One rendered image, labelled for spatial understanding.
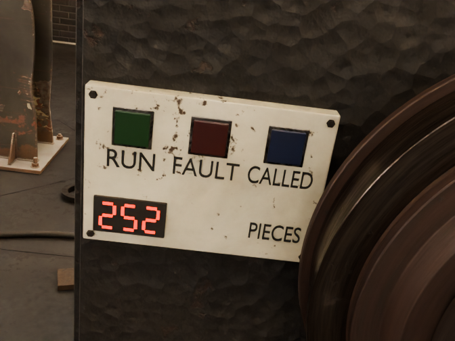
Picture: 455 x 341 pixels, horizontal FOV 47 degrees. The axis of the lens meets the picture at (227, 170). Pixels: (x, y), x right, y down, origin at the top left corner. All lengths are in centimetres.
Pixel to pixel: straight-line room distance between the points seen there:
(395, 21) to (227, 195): 25
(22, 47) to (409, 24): 277
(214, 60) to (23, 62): 270
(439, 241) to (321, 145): 17
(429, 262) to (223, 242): 25
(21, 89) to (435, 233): 295
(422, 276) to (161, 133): 28
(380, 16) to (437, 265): 25
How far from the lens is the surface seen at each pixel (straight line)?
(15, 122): 333
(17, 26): 317
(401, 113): 49
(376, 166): 47
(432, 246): 45
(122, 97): 54
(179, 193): 57
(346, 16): 55
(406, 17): 56
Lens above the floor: 139
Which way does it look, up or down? 24 degrees down
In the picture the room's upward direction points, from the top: 8 degrees clockwise
